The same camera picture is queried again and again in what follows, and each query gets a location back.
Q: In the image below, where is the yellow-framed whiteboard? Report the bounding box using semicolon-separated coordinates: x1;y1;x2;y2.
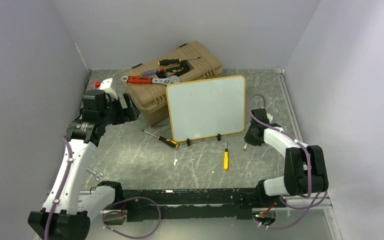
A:
165;75;246;142

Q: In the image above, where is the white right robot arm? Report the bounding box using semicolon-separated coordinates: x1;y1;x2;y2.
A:
244;108;329;208

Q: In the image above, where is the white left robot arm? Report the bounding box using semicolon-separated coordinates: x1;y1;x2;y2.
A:
27;89;139;240

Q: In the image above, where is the blue red screwdriver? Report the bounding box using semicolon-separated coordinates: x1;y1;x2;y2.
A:
141;68;165;77

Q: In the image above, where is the black orange screwdriver on table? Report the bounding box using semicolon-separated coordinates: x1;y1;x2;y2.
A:
141;129;179;148

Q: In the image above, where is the black yellow screwdriver on toolbox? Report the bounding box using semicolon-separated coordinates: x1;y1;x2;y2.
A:
158;56;201;67

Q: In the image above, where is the black yellow tool in toolbox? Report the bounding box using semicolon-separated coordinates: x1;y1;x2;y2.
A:
164;62;191;76

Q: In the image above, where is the silver open-end wrench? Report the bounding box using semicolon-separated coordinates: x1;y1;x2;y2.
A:
86;167;104;182

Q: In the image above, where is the tan plastic toolbox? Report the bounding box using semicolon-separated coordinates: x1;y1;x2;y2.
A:
121;41;223;126

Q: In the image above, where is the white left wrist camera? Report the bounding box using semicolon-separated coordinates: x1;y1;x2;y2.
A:
92;78;118;100

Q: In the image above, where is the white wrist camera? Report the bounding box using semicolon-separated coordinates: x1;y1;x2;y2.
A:
266;113;273;123
92;78;118;100

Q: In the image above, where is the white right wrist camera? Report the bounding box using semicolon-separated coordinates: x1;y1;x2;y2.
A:
266;113;273;123

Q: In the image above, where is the red handle adjustable wrench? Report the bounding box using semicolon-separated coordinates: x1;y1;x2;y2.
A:
121;75;181;86

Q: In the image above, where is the yellow handle screwdriver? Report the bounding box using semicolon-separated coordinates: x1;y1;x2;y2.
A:
223;141;229;171

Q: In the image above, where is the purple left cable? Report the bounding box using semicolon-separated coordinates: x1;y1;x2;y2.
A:
42;135;162;240

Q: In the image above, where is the purple cable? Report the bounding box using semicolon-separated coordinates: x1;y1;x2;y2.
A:
247;94;329;231
42;135;162;240

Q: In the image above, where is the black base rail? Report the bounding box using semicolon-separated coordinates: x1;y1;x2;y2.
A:
104;184;285;222

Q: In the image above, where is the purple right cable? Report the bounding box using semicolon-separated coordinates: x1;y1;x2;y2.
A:
247;94;329;231

